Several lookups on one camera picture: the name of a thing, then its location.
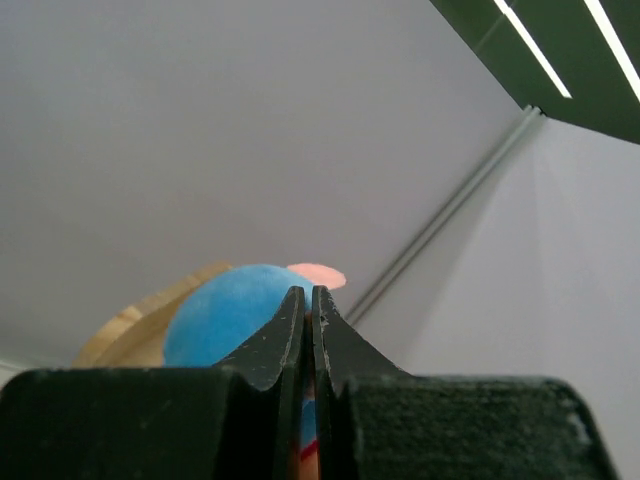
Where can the boy plush black hair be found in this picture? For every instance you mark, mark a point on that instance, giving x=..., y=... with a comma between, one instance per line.
x=219, y=316

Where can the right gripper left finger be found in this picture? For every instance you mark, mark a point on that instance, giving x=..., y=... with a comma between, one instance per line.
x=275, y=353

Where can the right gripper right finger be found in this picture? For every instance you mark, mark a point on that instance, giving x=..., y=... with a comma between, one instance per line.
x=339, y=351

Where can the wooden two-tier shelf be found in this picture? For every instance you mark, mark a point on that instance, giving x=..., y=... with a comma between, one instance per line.
x=135, y=336

